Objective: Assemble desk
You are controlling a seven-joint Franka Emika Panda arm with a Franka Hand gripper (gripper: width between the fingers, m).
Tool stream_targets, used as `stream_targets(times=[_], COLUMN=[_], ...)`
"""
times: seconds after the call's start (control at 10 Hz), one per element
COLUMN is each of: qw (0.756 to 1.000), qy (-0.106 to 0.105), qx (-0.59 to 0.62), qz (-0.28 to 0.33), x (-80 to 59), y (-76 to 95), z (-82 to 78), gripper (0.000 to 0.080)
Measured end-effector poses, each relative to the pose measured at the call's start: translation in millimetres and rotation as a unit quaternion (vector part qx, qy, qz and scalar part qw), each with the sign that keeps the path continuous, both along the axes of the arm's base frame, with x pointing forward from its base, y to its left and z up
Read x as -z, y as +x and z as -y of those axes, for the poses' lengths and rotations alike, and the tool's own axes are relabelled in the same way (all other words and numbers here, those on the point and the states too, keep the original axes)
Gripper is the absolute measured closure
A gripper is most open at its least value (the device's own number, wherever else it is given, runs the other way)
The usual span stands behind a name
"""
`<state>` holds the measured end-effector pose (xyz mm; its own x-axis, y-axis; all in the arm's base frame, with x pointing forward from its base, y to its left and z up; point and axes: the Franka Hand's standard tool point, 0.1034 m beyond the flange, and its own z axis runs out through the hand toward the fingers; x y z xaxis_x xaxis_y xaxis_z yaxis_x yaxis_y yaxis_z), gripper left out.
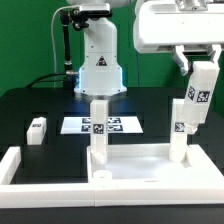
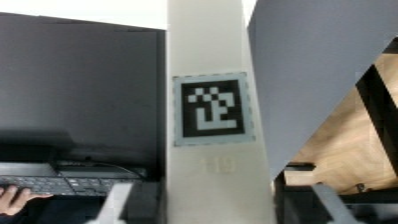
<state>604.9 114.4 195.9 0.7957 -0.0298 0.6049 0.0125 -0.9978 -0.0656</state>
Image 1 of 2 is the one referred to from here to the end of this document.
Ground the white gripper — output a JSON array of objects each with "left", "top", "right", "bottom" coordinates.
[{"left": 133, "top": 0, "right": 224, "bottom": 76}]

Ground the white desk tabletop tray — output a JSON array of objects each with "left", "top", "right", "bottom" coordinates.
[{"left": 87, "top": 143, "right": 224, "bottom": 189}]

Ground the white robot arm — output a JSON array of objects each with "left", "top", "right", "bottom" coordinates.
[{"left": 66, "top": 0, "right": 224, "bottom": 96}]

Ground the fiducial marker sheet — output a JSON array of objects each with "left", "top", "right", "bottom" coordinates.
[{"left": 61, "top": 116, "right": 143, "bottom": 134}]

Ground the mounted grey camera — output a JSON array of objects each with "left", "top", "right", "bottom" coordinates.
[{"left": 79, "top": 3, "right": 111, "bottom": 17}]

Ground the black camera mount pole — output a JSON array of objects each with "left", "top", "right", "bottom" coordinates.
[{"left": 60, "top": 10, "right": 74, "bottom": 91}]

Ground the white camera cable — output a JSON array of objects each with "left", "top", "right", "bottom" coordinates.
[{"left": 50, "top": 5, "right": 73, "bottom": 89}]

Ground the black cable on table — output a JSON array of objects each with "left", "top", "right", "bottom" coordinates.
[{"left": 25, "top": 72, "right": 69, "bottom": 89}]

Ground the white U-shaped obstacle frame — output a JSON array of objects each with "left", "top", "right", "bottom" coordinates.
[{"left": 0, "top": 147, "right": 224, "bottom": 208}]

